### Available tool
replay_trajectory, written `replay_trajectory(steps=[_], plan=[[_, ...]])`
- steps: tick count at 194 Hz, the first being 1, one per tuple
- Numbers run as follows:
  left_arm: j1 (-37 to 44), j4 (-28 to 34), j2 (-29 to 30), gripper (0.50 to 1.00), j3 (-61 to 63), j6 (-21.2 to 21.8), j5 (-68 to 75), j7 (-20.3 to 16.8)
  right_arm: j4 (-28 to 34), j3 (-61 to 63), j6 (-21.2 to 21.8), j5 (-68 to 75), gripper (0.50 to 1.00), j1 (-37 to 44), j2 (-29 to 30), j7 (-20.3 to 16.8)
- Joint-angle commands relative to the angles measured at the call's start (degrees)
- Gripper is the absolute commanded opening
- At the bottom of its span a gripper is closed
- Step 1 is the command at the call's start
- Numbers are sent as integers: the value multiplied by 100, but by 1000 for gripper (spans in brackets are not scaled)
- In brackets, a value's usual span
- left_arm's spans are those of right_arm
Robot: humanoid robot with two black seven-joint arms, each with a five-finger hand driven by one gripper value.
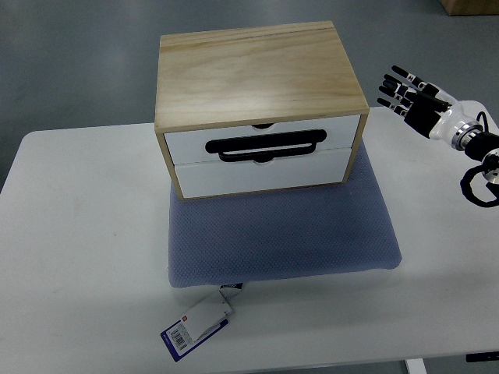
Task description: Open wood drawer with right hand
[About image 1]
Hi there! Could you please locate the blue mesh cushion mat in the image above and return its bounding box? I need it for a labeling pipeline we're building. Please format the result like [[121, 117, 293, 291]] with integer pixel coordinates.
[[168, 146, 402, 288]]

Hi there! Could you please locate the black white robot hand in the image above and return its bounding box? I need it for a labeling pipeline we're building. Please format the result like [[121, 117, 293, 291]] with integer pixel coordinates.
[[377, 65, 488, 151]]

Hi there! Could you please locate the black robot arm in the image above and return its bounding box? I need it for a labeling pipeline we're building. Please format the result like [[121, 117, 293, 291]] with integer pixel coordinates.
[[451, 111, 498, 208]]

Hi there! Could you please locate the brown cardboard box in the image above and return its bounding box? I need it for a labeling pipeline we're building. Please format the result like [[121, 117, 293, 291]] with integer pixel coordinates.
[[440, 0, 499, 16]]

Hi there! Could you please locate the white blue product tag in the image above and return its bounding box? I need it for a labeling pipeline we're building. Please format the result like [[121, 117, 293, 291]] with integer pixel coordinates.
[[160, 283, 243, 362]]

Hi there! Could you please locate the black drawer handle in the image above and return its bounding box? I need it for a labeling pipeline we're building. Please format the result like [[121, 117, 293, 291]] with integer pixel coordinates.
[[205, 129, 327, 163]]

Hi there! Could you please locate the white table leg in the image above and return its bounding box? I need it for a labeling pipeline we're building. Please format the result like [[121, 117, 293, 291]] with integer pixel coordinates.
[[405, 358, 427, 374]]

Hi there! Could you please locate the wooden drawer cabinet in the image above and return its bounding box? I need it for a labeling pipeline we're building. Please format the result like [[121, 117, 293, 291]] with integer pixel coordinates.
[[154, 21, 369, 199]]

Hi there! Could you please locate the black table bracket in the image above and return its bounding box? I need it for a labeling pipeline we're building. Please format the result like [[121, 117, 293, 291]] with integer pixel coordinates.
[[465, 351, 499, 363]]

